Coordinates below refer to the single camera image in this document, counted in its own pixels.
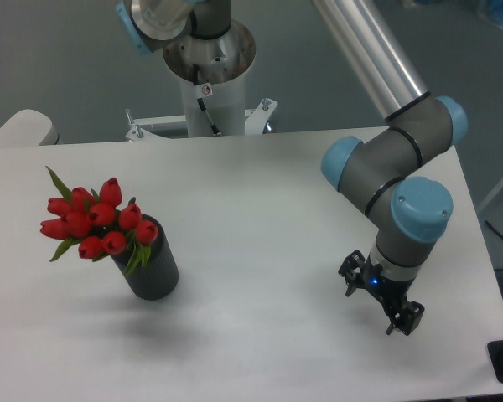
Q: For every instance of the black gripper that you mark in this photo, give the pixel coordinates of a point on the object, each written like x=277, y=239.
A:
x=386, y=282

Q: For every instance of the red tulip bouquet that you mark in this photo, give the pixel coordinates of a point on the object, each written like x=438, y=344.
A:
x=95, y=223

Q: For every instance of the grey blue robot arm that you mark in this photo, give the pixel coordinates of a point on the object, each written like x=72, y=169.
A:
x=379, y=177

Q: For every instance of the dark grey ribbed vase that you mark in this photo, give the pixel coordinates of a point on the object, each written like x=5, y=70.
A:
x=159, y=276

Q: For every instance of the white rounded chair part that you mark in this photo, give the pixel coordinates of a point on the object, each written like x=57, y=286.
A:
x=28, y=128

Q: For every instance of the white pedestal base frame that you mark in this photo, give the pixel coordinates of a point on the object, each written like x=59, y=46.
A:
x=257, y=122

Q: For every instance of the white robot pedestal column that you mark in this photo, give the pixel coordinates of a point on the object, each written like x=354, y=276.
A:
x=211, y=75

